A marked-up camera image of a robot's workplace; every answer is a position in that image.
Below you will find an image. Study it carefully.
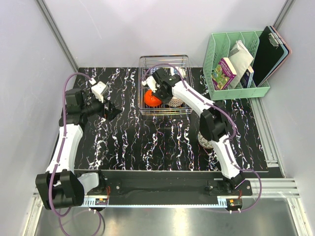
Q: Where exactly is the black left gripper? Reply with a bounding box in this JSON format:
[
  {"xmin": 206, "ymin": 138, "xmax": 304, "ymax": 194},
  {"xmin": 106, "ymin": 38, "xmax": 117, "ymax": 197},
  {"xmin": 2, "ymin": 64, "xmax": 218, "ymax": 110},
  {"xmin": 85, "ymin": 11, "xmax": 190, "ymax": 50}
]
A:
[{"xmin": 81, "ymin": 93, "xmax": 121, "ymax": 121}]

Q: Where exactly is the orange glossy bowl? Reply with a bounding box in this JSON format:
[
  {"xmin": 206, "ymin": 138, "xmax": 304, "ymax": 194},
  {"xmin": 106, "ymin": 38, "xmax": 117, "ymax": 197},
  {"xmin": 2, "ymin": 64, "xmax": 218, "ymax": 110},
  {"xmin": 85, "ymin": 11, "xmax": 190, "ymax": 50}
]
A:
[{"xmin": 144, "ymin": 89, "xmax": 162, "ymax": 107}]

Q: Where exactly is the chrome wire dish rack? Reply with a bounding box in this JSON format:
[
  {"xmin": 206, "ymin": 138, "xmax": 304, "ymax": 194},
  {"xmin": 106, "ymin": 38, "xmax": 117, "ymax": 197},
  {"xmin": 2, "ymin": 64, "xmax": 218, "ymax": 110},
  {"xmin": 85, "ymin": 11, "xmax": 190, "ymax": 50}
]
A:
[{"xmin": 138, "ymin": 55, "xmax": 194, "ymax": 116}]

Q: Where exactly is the blue white patterned bowl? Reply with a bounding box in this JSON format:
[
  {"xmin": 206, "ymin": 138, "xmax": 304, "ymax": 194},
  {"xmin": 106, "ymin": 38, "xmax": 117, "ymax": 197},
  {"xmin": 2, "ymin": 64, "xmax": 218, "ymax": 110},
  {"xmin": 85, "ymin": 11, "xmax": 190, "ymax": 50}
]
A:
[{"xmin": 170, "ymin": 66, "xmax": 186, "ymax": 79}]

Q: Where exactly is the grey leaf patterned bowl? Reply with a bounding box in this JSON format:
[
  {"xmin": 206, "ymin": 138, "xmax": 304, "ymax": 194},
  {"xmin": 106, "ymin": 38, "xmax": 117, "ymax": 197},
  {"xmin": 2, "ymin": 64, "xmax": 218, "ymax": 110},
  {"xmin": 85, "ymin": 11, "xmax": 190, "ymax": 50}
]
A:
[{"xmin": 197, "ymin": 131, "xmax": 213, "ymax": 149}]

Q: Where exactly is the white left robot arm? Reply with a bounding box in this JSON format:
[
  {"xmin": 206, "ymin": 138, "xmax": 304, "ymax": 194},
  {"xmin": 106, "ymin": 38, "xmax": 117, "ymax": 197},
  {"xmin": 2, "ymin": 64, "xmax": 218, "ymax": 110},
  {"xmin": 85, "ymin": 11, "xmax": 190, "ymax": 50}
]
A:
[{"xmin": 35, "ymin": 85, "xmax": 121, "ymax": 210}]

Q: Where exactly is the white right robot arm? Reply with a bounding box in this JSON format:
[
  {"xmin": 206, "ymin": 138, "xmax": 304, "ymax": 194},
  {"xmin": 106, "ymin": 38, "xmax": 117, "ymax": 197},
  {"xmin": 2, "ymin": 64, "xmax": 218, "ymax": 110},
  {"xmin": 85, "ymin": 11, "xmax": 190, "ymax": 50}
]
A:
[{"xmin": 143, "ymin": 68, "xmax": 245, "ymax": 195}]

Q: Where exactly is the purple green book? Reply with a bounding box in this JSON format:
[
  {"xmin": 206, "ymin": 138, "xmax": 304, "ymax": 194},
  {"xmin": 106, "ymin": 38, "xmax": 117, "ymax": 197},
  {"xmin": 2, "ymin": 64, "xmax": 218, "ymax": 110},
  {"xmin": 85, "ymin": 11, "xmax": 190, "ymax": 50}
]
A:
[{"xmin": 211, "ymin": 57, "xmax": 237, "ymax": 90}]

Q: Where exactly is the green plastic file organizer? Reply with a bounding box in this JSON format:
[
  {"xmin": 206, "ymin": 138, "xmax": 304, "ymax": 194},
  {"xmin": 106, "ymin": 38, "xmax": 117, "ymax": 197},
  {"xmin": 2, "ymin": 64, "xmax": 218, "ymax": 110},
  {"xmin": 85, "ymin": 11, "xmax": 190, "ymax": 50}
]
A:
[{"xmin": 203, "ymin": 30, "xmax": 271, "ymax": 101}]

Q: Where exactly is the dark blue book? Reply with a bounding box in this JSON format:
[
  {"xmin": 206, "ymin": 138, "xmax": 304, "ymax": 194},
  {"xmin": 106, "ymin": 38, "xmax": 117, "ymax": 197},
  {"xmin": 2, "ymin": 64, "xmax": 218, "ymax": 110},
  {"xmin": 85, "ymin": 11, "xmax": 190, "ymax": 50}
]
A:
[{"xmin": 240, "ymin": 66, "xmax": 254, "ymax": 89}]

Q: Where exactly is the white padded envelope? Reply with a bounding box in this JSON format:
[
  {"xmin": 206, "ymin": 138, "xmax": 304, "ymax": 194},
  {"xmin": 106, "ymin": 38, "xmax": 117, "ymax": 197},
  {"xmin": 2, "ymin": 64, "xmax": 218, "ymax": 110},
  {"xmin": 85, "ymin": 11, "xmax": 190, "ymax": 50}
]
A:
[{"xmin": 228, "ymin": 40, "xmax": 254, "ymax": 89}]

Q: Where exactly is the black clipboard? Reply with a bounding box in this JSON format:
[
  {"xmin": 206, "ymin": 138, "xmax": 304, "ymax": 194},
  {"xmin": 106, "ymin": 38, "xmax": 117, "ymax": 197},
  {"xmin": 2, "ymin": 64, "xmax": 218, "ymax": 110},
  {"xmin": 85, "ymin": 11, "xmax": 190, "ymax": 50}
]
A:
[{"xmin": 252, "ymin": 26, "xmax": 281, "ymax": 87}]

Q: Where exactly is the pink blue clipboards stack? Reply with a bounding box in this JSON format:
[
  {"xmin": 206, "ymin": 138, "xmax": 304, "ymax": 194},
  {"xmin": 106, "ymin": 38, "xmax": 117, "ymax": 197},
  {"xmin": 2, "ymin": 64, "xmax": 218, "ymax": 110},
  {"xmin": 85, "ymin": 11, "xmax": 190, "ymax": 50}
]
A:
[{"xmin": 266, "ymin": 26, "xmax": 292, "ymax": 79}]

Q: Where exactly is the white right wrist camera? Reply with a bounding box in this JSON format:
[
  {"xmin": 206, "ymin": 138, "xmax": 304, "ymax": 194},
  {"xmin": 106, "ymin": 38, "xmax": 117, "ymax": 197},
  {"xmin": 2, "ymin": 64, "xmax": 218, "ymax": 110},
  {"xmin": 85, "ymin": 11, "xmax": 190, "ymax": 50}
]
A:
[{"xmin": 141, "ymin": 76, "xmax": 159, "ymax": 92}]

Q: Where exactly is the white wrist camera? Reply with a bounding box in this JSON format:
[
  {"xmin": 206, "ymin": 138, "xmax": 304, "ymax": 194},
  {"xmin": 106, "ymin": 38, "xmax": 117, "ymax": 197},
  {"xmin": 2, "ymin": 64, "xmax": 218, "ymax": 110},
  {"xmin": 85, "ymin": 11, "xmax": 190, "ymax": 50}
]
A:
[
  {"xmin": 91, "ymin": 81, "xmax": 108, "ymax": 103},
  {"xmin": 141, "ymin": 76, "xmax": 159, "ymax": 92}
]

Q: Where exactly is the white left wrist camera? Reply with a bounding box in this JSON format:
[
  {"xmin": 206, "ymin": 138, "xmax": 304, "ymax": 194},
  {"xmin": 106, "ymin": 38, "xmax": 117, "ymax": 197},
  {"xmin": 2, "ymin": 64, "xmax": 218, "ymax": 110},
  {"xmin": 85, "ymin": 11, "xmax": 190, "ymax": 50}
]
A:
[{"xmin": 91, "ymin": 81, "xmax": 108, "ymax": 103}]

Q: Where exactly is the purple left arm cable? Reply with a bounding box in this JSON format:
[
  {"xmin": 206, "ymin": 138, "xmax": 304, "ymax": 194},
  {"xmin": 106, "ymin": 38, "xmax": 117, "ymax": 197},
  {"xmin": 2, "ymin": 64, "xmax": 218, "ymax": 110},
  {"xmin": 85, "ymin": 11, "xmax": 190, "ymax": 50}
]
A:
[{"xmin": 48, "ymin": 73, "xmax": 106, "ymax": 236}]

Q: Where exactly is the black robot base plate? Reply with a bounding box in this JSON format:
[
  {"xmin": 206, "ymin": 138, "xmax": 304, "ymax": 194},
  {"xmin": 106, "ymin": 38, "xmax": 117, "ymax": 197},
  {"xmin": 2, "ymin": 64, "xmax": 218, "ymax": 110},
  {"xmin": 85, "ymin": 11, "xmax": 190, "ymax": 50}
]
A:
[{"xmin": 97, "ymin": 170, "xmax": 252, "ymax": 207}]

